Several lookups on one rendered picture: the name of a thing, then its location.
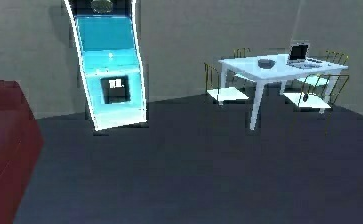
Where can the white dining table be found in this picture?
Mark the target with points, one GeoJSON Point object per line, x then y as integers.
{"type": "Point", "coordinates": [255, 71]}

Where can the blue arcade cabinet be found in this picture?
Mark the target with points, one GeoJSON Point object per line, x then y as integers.
{"type": "Point", "coordinates": [109, 66]}

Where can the grey bowl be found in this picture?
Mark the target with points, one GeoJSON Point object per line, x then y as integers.
{"type": "Point", "coordinates": [266, 63]}

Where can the grey laptop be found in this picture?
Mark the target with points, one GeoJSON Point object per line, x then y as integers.
{"type": "Point", "coordinates": [300, 56]}

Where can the red sofa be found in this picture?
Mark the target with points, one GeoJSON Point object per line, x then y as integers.
{"type": "Point", "coordinates": [9, 140]}

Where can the white chair with gold frame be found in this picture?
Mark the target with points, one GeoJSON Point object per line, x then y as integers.
{"type": "Point", "coordinates": [335, 57]}
{"type": "Point", "coordinates": [309, 100]}
{"type": "Point", "coordinates": [227, 94]}
{"type": "Point", "coordinates": [241, 53]}

